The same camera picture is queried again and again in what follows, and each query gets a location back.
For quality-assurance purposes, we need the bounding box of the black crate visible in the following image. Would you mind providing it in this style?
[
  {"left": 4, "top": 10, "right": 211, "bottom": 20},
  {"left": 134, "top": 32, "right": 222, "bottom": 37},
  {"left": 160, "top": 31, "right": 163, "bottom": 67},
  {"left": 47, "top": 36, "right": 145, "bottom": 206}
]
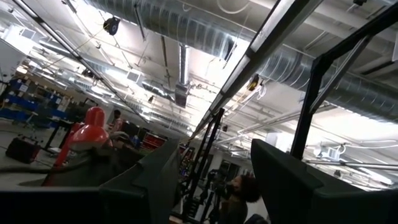
[{"left": 5, "top": 136, "right": 42, "bottom": 165}]

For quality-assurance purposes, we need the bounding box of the black ceiling rail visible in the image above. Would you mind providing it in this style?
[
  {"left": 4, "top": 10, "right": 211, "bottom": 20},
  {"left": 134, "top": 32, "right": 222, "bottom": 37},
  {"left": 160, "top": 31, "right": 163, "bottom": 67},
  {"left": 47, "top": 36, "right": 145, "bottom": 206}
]
[{"left": 12, "top": 0, "right": 150, "bottom": 124}]

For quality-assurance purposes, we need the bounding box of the black camera tripod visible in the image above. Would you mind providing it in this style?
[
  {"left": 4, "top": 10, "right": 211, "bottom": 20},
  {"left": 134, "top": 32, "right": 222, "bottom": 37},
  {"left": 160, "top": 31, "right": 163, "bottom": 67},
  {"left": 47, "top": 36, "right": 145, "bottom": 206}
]
[{"left": 198, "top": 167, "right": 233, "bottom": 224}]

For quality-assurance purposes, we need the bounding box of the red desk lamp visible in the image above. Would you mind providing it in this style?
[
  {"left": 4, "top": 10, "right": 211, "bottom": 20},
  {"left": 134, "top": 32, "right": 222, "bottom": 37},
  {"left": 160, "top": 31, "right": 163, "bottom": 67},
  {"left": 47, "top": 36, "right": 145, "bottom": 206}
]
[{"left": 42, "top": 106, "right": 113, "bottom": 187}]

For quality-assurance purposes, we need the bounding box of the red tool cabinet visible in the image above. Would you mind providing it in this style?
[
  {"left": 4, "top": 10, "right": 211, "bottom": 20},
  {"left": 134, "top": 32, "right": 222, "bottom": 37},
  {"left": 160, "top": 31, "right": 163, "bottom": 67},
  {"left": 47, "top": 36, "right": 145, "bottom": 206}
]
[{"left": 141, "top": 133, "right": 168, "bottom": 151}]

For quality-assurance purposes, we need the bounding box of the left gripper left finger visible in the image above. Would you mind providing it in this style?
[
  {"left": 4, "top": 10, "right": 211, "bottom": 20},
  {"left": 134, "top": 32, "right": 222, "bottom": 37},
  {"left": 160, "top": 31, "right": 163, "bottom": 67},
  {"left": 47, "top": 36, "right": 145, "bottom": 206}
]
[{"left": 99, "top": 138, "right": 182, "bottom": 224}]

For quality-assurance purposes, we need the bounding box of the white ceiling vent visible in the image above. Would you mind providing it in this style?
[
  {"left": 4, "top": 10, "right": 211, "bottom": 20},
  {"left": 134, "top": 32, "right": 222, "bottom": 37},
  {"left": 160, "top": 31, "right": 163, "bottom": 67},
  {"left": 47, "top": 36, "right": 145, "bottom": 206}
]
[{"left": 126, "top": 69, "right": 143, "bottom": 84}]

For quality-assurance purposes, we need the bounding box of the round silver air duct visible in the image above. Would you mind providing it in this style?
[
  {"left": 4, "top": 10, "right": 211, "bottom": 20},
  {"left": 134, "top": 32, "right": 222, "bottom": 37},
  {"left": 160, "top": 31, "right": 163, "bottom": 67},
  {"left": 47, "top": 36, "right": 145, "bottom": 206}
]
[{"left": 83, "top": 0, "right": 398, "bottom": 124}]

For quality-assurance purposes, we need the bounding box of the long overhead light bar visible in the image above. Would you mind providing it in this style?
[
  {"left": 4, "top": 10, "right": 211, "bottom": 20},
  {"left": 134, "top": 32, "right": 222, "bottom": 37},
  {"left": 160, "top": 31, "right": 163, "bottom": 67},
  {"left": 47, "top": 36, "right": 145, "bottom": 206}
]
[{"left": 188, "top": 0, "right": 325, "bottom": 141}]

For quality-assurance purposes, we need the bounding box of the blue shelving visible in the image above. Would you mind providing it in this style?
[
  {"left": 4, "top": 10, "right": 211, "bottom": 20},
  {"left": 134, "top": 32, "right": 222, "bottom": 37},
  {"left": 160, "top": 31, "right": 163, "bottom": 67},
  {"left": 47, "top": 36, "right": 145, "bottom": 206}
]
[{"left": 0, "top": 77, "right": 74, "bottom": 129}]

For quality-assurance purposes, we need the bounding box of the black aluminium frame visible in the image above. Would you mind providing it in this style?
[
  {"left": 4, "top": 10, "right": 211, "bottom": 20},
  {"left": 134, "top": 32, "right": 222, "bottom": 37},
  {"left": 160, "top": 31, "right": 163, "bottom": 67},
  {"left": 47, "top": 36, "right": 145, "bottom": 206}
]
[{"left": 182, "top": 1, "right": 398, "bottom": 222}]

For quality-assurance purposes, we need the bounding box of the black cable reel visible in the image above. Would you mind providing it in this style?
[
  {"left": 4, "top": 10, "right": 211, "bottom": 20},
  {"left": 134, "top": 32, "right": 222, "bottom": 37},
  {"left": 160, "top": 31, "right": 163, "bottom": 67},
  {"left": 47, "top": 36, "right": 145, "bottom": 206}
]
[{"left": 103, "top": 16, "right": 121, "bottom": 36}]

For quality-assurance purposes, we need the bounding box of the person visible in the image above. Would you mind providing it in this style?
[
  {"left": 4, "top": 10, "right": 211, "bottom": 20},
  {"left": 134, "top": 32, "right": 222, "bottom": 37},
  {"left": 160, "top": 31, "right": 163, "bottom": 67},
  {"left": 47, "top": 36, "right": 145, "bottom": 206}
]
[
  {"left": 217, "top": 173, "right": 262, "bottom": 224},
  {"left": 106, "top": 109, "right": 124, "bottom": 135}
]

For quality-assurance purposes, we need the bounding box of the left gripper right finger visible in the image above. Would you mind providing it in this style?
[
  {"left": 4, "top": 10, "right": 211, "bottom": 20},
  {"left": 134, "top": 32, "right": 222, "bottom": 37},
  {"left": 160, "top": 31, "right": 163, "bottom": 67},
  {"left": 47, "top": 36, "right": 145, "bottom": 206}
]
[{"left": 250, "top": 138, "right": 374, "bottom": 224}]

